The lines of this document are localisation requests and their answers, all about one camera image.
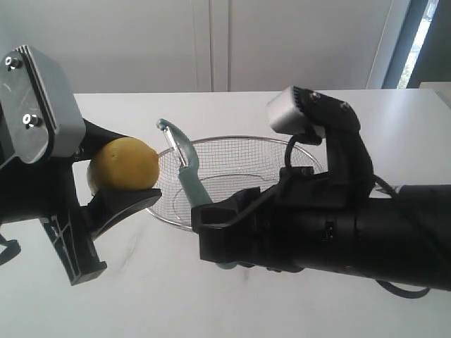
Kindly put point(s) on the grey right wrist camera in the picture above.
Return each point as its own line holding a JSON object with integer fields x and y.
{"x": 310, "y": 115}

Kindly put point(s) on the yellow lemon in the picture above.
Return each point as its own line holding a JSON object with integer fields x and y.
{"x": 125, "y": 164}

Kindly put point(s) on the oval metal wire mesh basket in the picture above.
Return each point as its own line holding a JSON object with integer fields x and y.
{"x": 227, "y": 165}

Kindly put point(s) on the white cabinet doors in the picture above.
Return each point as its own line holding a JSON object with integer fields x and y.
{"x": 209, "y": 46}

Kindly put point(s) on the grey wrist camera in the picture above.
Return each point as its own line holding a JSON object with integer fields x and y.
{"x": 40, "y": 118}
{"x": 310, "y": 115}

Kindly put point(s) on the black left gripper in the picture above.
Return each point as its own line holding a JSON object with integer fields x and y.
{"x": 46, "y": 191}

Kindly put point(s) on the window with dark frame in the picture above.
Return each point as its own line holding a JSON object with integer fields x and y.
{"x": 422, "y": 49}

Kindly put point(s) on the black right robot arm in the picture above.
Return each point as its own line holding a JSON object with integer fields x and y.
{"x": 405, "y": 239}

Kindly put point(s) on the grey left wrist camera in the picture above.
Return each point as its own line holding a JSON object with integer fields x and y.
{"x": 40, "y": 118}

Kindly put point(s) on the teal handled vegetable peeler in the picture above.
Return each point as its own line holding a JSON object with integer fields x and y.
{"x": 186, "y": 153}

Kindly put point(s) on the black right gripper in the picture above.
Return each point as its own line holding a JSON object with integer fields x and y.
{"x": 303, "y": 221}

